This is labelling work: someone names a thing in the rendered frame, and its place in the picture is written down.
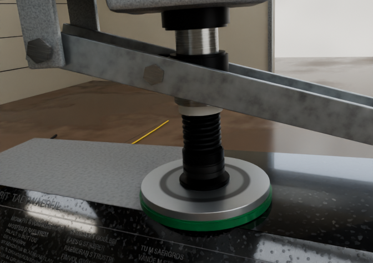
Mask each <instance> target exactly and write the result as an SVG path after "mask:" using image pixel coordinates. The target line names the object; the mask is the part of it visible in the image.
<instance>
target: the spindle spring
mask: <svg viewBox="0 0 373 263"><path fill-rule="evenodd" d="M188 116H189V115H182V119H183V120H182V123H183V125H182V127H183V134H184V135H183V138H184V140H183V143H184V149H185V150H188V151H192V152H205V151H211V150H214V149H216V148H218V147H222V145H221V130H220V129H221V126H220V125H221V121H220V118H221V116H220V112H219V113H216V114H212V115H207V116H203V117H188ZM210 119H212V120H210ZM205 120H208V121H205ZM188 121H189V122H188ZM190 121H192V122H190ZM198 121H205V122H198ZM211 124H212V125H211ZM206 125H210V126H206ZM201 126H206V127H201ZM208 130H211V131H208ZM204 131H206V132H204ZM193 132H201V133H193ZM209 135H211V136H209ZM201 136H207V137H202V138H192V137H201ZM210 140H211V141H210ZM204 141H208V142H204ZM192 142H204V143H192ZM210 145H211V146H210ZM190 146H192V147H204V148H192V147H190ZM205 146H208V147H205Z"/></svg>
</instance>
